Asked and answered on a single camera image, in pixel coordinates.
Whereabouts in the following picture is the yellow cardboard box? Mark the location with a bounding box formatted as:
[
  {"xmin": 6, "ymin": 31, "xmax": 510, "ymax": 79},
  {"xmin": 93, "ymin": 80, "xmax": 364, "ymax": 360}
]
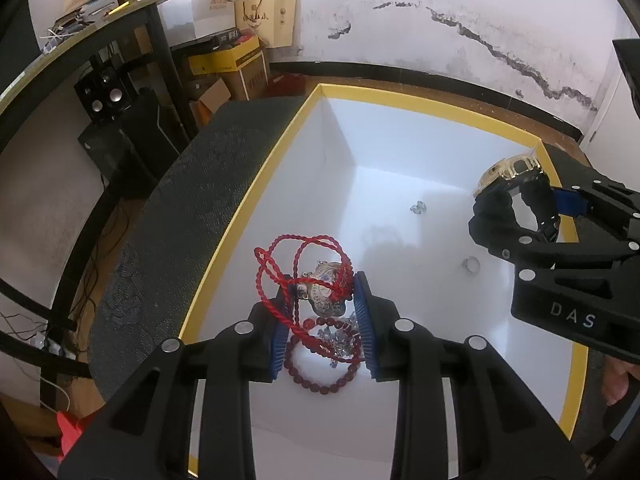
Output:
[{"xmin": 185, "ymin": 82, "xmax": 590, "ymax": 478}]

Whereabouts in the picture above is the white power strip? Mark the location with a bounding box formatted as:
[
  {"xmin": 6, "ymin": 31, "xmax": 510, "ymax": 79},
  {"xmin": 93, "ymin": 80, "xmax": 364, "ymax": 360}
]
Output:
[{"xmin": 30, "ymin": 335, "xmax": 76, "ymax": 361}]

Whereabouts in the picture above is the black gold-faced watch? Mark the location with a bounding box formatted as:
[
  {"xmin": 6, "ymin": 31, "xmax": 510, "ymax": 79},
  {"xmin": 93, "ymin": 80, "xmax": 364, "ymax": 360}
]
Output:
[{"xmin": 472, "ymin": 152, "xmax": 563, "ymax": 246}]

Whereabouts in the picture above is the red cord pendant necklace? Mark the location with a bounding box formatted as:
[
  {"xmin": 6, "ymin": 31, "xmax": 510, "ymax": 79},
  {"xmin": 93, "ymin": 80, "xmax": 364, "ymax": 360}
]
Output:
[{"xmin": 253, "ymin": 232, "xmax": 358, "ymax": 341}]

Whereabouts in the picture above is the red plastic object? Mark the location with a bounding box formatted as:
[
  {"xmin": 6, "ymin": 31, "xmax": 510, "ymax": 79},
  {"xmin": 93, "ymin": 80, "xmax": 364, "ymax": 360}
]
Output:
[{"xmin": 56, "ymin": 410, "xmax": 96, "ymax": 453}]

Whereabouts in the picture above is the black subwoofer box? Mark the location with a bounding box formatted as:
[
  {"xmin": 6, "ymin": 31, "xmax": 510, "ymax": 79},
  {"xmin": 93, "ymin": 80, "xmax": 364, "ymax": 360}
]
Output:
[{"xmin": 77, "ymin": 122, "xmax": 158, "ymax": 198}]

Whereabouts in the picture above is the black-framed desk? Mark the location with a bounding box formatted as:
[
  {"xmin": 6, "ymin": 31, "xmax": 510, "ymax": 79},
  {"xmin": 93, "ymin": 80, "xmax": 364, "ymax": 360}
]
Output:
[{"xmin": 0, "ymin": 0, "xmax": 198, "ymax": 376}]

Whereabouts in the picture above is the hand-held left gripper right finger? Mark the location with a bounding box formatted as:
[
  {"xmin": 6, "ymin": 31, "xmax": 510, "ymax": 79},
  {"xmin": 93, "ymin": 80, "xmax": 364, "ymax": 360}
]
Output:
[{"xmin": 351, "ymin": 270, "xmax": 586, "ymax": 480}]

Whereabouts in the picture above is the open brown cardboard box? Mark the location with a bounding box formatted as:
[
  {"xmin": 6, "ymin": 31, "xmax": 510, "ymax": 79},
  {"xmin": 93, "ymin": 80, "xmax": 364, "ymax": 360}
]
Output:
[{"xmin": 190, "ymin": 80, "xmax": 233, "ymax": 128}]

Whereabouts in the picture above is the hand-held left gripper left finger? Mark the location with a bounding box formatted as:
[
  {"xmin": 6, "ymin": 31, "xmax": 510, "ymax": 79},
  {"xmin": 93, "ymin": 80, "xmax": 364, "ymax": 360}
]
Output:
[{"xmin": 59, "ymin": 290, "xmax": 301, "ymax": 480}]

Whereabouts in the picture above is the red bead bracelet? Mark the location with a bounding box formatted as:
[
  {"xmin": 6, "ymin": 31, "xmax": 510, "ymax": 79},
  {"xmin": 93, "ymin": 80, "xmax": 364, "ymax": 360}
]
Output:
[{"xmin": 282, "ymin": 312, "xmax": 363, "ymax": 395}]

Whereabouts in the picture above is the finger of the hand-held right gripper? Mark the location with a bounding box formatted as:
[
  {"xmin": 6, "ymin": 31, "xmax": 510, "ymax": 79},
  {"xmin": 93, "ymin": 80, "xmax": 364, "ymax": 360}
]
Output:
[
  {"xmin": 550, "ymin": 170, "xmax": 640, "ymax": 241},
  {"xmin": 469, "ymin": 210, "xmax": 640, "ymax": 286}
]

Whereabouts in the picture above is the kraft paper bag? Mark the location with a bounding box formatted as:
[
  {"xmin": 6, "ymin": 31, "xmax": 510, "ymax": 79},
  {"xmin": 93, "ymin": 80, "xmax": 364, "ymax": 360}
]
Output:
[{"xmin": 235, "ymin": 0, "xmax": 297, "ymax": 50}]

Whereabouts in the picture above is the person's right hand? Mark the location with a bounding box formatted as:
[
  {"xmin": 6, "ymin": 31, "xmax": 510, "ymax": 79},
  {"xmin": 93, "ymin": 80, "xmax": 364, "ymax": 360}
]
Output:
[{"xmin": 601, "ymin": 360, "xmax": 632, "ymax": 407}]

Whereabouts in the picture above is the yellow and black box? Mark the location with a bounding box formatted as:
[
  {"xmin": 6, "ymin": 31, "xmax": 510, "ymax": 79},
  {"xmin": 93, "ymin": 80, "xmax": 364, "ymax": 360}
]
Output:
[{"xmin": 187, "ymin": 35, "xmax": 268, "ymax": 78}]

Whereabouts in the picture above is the white paper bag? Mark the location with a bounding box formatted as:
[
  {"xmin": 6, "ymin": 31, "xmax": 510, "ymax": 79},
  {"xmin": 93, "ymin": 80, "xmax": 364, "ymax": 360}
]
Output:
[{"xmin": 190, "ymin": 0, "xmax": 240, "ymax": 41}]

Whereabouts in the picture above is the black computer tower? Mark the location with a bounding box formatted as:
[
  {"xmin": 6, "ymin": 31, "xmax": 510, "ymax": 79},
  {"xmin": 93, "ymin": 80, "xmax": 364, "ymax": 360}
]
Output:
[{"xmin": 120, "ymin": 91, "xmax": 182, "ymax": 161}]

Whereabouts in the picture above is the silver chain bracelet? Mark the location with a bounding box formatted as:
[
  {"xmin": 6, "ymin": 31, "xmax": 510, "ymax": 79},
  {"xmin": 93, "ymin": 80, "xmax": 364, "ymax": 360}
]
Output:
[{"xmin": 317, "ymin": 312, "xmax": 363, "ymax": 366}]

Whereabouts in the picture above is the black speaker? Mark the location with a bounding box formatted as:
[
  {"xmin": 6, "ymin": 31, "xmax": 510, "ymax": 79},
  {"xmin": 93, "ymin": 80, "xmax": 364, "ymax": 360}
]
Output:
[
  {"xmin": 74, "ymin": 85, "xmax": 108, "ymax": 123},
  {"xmin": 92, "ymin": 67, "xmax": 133, "ymax": 113}
]

